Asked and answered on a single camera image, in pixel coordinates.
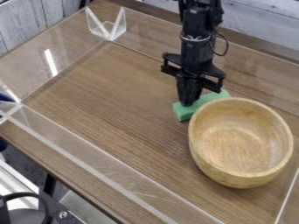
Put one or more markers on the green foam block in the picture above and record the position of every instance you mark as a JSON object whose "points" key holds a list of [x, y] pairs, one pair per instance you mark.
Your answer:
{"points": [[183, 113]]}

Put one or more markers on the clear acrylic corner bracket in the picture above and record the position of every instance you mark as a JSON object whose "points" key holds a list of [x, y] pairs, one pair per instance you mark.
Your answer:
{"points": [[107, 30]]}

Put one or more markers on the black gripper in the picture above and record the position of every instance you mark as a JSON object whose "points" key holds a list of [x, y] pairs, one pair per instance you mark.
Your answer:
{"points": [[192, 68]]}

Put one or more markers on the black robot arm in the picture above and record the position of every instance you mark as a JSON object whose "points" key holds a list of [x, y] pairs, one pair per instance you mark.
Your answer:
{"points": [[200, 16]]}

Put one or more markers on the blue object at left edge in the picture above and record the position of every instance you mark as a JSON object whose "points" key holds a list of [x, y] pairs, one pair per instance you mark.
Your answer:
{"points": [[6, 98]]}

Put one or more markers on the black table leg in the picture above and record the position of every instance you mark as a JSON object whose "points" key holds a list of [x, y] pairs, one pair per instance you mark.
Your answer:
{"points": [[50, 184]]}

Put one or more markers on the brown wooden bowl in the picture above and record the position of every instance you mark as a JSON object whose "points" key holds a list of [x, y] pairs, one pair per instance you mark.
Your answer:
{"points": [[240, 141]]}

